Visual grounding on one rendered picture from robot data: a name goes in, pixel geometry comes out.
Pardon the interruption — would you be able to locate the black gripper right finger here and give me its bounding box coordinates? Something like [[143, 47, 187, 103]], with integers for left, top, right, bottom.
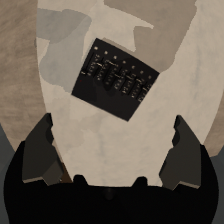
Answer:
[[159, 115, 219, 224]]

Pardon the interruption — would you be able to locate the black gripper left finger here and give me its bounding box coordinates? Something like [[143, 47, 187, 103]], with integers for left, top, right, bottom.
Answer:
[[3, 113, 64, 224]]

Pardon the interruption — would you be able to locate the black lighting desk panel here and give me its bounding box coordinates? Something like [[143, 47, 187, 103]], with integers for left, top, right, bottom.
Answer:
[[71, 38, 160, 122]]

